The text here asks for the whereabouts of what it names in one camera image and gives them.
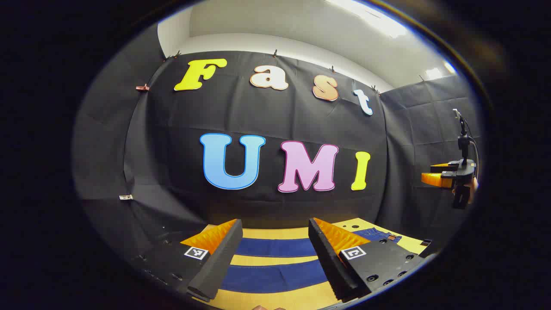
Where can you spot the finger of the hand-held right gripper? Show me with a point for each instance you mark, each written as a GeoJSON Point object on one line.
{"type": "Point", "coordinates": [434, 179]}
{"type": "Point", "coordinates": [443, 167]}

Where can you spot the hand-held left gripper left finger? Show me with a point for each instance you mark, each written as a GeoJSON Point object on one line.
{"type": "Point", "coordinates": [224, 254]}

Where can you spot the red cloth clip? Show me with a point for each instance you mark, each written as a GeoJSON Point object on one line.
{"type": "Point", "coordinates": [142, 88]}

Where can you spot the white cloth clip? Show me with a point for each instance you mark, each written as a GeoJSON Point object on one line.
{"type": "Point", "coordinates": [125, 197]}

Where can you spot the blue jeans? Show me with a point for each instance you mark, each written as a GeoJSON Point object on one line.
{"type": "Point", "coordinates": [275, 247]}

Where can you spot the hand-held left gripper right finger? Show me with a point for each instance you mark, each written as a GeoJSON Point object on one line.
{"type": "Point", "coordinates": [327, 258]}

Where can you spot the ceiling light panel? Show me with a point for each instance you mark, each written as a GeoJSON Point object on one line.
{"type": "Point", "coordinates": [437, 72]}

